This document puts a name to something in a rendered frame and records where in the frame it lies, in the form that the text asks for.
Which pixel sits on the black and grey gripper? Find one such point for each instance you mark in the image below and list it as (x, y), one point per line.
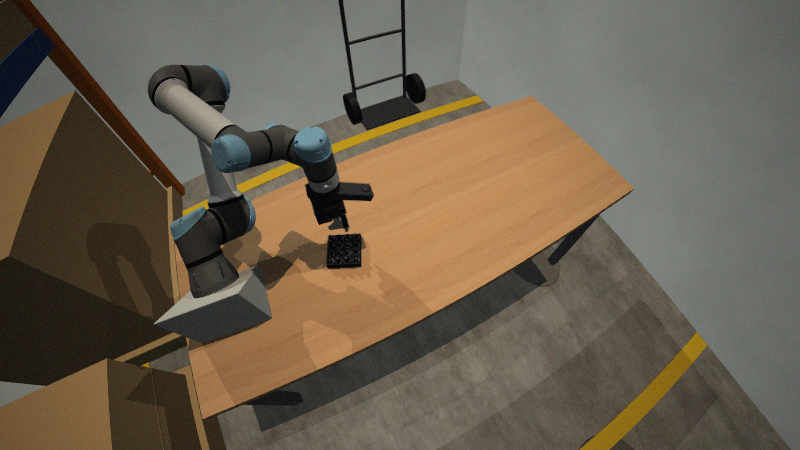
(327, 210)

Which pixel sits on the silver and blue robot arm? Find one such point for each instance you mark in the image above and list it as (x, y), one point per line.
(198, 236)

